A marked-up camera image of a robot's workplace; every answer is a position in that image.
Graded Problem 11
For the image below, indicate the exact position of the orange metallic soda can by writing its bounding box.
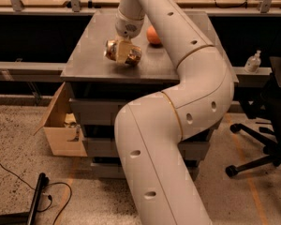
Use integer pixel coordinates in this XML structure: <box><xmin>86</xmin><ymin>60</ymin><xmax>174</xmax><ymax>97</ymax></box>
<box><xmin>104</xmin><ymin>40</ymin><xmax>141</xmax><ymax>66</ymax></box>

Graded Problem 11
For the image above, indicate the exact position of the clear sanitizer pump bottle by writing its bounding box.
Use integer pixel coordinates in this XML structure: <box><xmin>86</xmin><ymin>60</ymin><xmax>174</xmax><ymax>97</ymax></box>
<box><xmin>244</xmin><ymin>50</ymin><xmax>261</xmax><ymax>73</ymax></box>

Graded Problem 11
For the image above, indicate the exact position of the orange fruit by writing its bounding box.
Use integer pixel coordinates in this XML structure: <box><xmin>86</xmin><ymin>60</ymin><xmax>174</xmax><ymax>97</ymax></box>
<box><xmin>146</xmin><ymin>26</ymin><xmax>161</xmax><ymax>45</ymax></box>

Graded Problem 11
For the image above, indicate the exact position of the black floor cable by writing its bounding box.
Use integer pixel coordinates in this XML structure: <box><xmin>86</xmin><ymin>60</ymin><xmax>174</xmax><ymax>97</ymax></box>
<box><xmin>0</xmin><ymin>156</ymin><xmax>73</xmax><ymax>225</ymax></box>

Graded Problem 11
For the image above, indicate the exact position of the middle grey drawer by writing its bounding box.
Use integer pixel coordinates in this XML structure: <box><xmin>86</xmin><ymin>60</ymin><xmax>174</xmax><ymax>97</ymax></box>
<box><xmin>83</xmin><ymin>138</ymin><xmax>210</xmax><ymax>160</ymax></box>

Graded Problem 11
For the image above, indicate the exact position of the open cardboard box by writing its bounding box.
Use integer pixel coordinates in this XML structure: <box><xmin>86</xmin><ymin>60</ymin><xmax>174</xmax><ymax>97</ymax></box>
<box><xmin>35</xmin><ymin>83</ymin><xmax>87</xmax><ymax>157</ymax></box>

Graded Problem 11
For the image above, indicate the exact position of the grey drawer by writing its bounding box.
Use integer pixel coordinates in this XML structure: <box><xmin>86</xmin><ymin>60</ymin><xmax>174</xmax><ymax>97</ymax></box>
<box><xmin>90</xmin><ymin>162</ymin><xmax>200</xmax><ymax>183</ymax></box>
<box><xmin>83</xmin><ymin>138</ymin><xmax>210</xmax><ymax>160</ymax></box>
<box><xmin>70</xmin><ymin>93</ymin><xmax>225</xmax><ymax>137</ymax></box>

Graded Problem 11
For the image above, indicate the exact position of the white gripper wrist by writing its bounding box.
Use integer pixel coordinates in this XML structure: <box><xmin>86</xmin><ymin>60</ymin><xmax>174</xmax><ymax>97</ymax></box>
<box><xmin>115</xmin><ymin>9</ymin><xmax>145</xmax><ymax>64</ymax></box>

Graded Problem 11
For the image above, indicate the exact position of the bottom grey drawer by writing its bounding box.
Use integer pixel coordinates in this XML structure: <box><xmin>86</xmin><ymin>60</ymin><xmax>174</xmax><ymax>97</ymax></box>
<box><xmin>90</xmin><ymin>162</ymin><xmax>200</xmax><ymax>183</ymax></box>

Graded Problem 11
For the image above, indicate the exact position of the black office chair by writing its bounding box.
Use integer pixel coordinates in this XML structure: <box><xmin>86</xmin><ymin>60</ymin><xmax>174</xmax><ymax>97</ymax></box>
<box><xmin>226</xmin><ymin>56</ymin><xmax>281</xmax><ymax>177</ymax></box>

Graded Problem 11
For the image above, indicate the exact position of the black floor stand bar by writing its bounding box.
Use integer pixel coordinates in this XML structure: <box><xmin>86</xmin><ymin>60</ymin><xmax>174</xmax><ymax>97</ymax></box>
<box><xmin>0</xmin><ymin>172</ymin><xmax>49</xmax><ymax>225</ymax></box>

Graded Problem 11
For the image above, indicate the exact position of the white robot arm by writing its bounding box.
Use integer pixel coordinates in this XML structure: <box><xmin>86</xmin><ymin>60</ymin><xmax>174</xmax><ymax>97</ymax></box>
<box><xmin>114</xmin><ymin>0</ymin><xmax>234</xmax><ymax>225</ymax></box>

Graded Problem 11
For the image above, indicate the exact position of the top grey drawer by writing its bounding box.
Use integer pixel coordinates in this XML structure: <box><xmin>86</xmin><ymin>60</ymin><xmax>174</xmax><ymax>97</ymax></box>
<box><xmin>70</xmin><ymin>93</ymin><xmax>225</xmax><ymax>137</ymax></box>

